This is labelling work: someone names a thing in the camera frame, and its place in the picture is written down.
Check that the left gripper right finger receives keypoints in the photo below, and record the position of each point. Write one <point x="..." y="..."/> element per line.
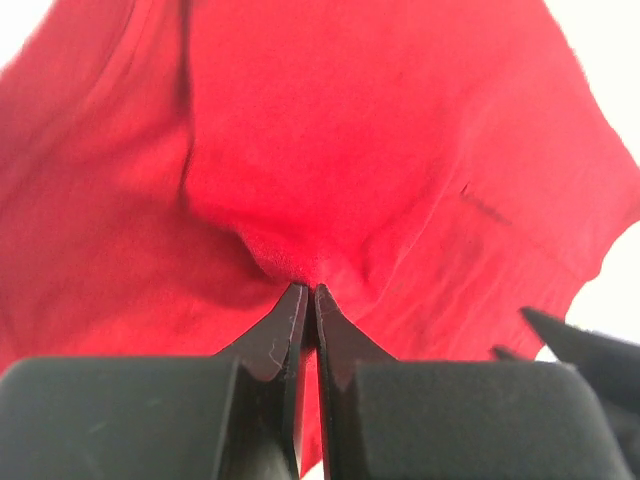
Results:
<point x="387" y="419"/>

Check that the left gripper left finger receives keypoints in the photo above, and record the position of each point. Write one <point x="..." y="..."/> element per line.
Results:
<point x="232" y="415"/>

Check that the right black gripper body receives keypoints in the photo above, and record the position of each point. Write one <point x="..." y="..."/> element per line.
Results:
<point x="577" y="418"/>

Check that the red t-shirt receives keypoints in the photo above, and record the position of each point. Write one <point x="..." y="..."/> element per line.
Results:
<point x="170" y="168"/>

